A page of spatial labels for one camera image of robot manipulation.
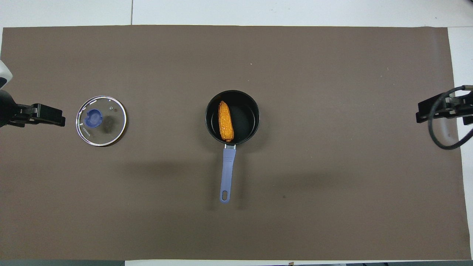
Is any dark pot with blue handle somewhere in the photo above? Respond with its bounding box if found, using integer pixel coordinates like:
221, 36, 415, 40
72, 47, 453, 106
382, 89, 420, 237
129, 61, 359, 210
205, 90, 261, 204

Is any glass lid with blue knob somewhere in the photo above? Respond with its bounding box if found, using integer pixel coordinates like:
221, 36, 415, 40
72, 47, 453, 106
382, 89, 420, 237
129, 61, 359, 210
76, 96, 127, 147

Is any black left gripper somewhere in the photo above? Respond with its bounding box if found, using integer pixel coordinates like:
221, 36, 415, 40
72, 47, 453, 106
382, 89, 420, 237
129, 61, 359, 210
0, 90, 67, 128

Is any yellow corn cob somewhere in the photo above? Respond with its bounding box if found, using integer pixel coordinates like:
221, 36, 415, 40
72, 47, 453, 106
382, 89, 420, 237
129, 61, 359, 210
217, 100, 235, 143

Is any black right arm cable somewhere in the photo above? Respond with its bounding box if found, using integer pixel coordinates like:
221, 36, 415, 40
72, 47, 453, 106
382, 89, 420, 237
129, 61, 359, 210
428, 85, 473, 150

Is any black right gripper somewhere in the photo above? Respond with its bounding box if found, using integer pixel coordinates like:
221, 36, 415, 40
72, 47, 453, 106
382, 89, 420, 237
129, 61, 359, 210
416, 94, 473, 125

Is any brown table mat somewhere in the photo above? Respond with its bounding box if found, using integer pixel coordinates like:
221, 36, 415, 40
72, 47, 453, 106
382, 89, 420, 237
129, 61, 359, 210
0, 25, 472, 261

